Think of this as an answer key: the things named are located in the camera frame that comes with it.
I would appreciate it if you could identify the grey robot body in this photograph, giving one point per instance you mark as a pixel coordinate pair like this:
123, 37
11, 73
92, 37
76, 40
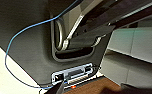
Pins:
118, 16

